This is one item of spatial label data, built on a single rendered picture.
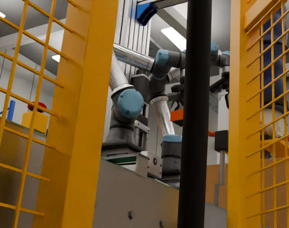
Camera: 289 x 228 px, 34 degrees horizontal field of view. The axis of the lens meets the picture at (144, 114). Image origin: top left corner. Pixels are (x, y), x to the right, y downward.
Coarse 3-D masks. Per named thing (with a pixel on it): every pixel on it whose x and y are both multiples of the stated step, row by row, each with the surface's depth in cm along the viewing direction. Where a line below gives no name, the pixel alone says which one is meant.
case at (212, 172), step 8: (264, 160) 187; (272, 160) 185; (208, 168) 200; (216, 168) 198; (272, 168) 184; (280, 168) 182; (208, 176) 199; (216, 176) 197; (272, 176) 183; (280, 176) 181; (208, 184) 198; (272, 184) 182; (208, 192) 197; (224, 192) 192; (272, 192) 181; (280, 192) 179; (208, 200) 195; (224, 200) 191; (272, 200) 179; (280, 200) 178; (224, 208) 190; (272, 208) 178; (272, 216) 177; (280, 216) 176; (272, 224) 176; (280, 224) 175
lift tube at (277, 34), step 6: (276, 12) 238; (270, 18) 234; (276, 18) 235; (264, 24) 234; (270, 24) 233; (276, 24) 234; (264, 30) 233; (270, 30) 233; (276, 30) 233; (264, 36) 231; (270, 36) 231; (276, 36) 232
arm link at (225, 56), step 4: (224, 52) 297; (228, 52) 296; (220, 56) 296; (224, 56) 296; (228, 56) 295; (220, 60) 295; (224, 60) 295; (228, 60) 294; (220, 64) 296; (224, 64) 294; (228, 64) 293
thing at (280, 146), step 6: (276, 138) 202; (264, 144) 204; (276, 144) 203; (282, 144) 203; (288, 144) 207; (270, 150) 211; (276, 150) 210; (282, 150) 210; (288, 150) 209; (276, 156) 218; (282, 156) 218; (288, 156) 217
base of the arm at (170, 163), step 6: (162, 156) 263; (168, 156) 260; (174, 156) 260; (162, 162) 260; (168, 162) 258; (174, 162) 258; (180, 162) 260; (162, 168) 257; (168, 168) 255; (174, 168) 255
